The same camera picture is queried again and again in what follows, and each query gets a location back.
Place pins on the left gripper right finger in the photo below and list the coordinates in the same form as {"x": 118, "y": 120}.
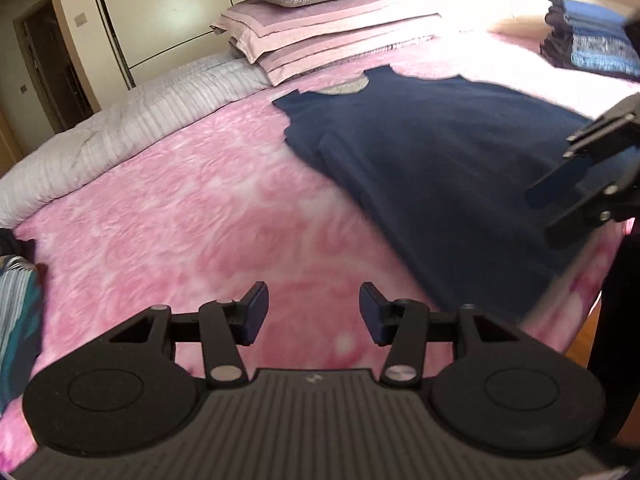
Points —
{"x": 408, "y": 326}

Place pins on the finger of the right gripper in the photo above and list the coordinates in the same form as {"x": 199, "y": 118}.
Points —
{"x": 565, "y": 185}
{"x": 582, "y": 222}

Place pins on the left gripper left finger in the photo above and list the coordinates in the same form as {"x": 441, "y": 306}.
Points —
{"x": 220, "y": 328}

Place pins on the navy blue shirt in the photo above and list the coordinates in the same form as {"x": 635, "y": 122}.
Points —
{"x": 441, "y": 167}

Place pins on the stack of blue clothes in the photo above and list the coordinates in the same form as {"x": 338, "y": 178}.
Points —
{"x": 590, "y": 38}

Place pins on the striped teal clothing pile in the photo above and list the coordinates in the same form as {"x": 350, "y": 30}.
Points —
{"x": 21, "y": 315}

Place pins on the white quilted duvet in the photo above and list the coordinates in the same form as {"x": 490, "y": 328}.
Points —
{"x": 148, "y": 113}

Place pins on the pink stacked pillows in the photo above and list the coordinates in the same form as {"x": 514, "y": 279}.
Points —
{"x": 286, "y": 43}

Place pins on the wooden door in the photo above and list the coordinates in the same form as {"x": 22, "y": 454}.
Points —
{"x": 51, "y": 68}

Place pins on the cream wardrobe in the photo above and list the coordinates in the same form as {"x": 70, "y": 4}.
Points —
{"x": 117, "y": 45}

